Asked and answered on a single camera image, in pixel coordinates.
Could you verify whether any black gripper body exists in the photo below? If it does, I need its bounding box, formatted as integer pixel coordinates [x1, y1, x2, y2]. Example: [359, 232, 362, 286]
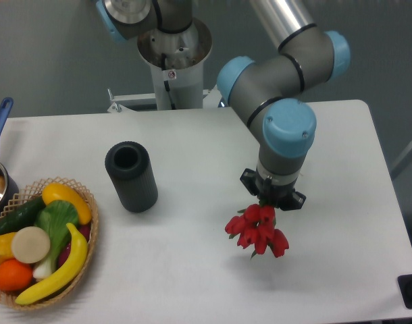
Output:
[240, 169, 306, 211]

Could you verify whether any red tulip bouquet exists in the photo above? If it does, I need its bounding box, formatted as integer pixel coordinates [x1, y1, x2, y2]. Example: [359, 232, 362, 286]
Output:
[224, 202, 289, 258]

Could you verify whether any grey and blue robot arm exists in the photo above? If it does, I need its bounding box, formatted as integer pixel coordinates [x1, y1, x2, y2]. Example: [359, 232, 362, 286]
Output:
[95, 1, 351, 211]

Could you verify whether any dark grey ribbed vase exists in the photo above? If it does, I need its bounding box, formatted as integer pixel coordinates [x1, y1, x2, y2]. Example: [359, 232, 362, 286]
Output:
[105, 141, 158, 213]

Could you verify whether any dark red vegetable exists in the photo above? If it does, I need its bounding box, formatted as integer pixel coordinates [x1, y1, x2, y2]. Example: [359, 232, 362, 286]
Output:
[57, 224, 91, 268]

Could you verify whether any green bok choy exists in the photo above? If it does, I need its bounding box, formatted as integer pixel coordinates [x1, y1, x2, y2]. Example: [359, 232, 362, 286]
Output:
[33, 200, 79, 281]

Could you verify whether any yellow banana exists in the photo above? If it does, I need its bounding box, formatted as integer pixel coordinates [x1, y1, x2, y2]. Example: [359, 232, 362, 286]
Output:
[15, 223, 88, 306]

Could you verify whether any woven wicker basket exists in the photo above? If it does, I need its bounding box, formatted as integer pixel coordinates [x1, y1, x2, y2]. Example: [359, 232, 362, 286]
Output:
[0, 177, 99, 311]

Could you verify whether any beige round disc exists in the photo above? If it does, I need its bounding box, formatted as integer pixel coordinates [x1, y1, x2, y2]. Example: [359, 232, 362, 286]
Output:
[11, 226, 51, 264]

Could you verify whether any green cucumber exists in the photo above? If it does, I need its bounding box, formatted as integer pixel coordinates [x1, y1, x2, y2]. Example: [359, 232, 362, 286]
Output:
[0, 196, 45, 235]

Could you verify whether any orange fruit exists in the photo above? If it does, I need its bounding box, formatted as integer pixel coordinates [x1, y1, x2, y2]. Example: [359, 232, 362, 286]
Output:
[0, 259, 32, 292]

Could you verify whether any yellow bell pepper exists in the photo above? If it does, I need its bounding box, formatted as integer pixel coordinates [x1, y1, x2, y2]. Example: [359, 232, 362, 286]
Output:
[0, 232, 16, 263]

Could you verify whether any white metal bracket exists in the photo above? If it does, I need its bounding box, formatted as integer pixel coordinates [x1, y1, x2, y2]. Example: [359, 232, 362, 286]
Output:
[107, 86, 227, 113]

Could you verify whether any black cable on pedestal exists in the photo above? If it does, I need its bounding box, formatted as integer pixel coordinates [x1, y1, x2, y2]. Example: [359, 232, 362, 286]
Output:
[160, 52, 176, 111]

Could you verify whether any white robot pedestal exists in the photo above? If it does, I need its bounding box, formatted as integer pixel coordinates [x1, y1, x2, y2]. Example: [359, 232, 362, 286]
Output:
[137, 18, 212, 110]

